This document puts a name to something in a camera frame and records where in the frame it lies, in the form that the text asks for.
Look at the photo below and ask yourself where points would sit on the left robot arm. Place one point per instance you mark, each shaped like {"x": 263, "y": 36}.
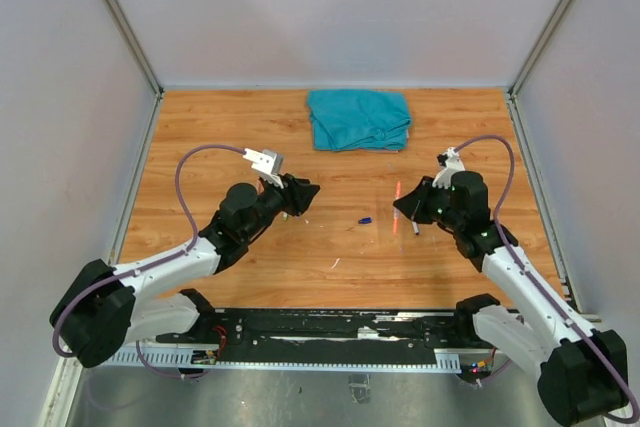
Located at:
{"x": 106, "y": 307}

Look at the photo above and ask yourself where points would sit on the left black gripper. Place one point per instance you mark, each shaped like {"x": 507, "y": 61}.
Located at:
{"x": 297, "y": 193}

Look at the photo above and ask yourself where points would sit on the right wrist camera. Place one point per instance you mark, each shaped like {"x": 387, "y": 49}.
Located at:
{"x": 450, "y": 163}

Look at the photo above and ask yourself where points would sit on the teal folded cloth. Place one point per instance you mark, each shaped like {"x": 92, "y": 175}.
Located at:
{"x": 358, "y": 119}

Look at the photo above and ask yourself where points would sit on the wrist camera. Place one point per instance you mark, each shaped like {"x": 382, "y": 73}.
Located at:
{"x": 267, "y": 164}
{"x": 450, "y": 163}

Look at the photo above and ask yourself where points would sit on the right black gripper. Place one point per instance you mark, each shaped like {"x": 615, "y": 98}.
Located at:
{"x": 413, "y": 204}

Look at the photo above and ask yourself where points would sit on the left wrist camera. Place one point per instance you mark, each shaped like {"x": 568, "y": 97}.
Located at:
{"x": 267, "y": 164}

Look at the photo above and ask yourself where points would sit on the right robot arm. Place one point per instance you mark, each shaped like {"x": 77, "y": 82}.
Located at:
{"x": 580, "y": 372}

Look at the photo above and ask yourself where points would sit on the grey slotted cable duct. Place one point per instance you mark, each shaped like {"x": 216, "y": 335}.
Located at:
{"x": 185, "y": 358}

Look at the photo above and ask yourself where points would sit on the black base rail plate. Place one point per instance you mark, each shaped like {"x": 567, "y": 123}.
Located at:
{"x": 329, "y": 336}

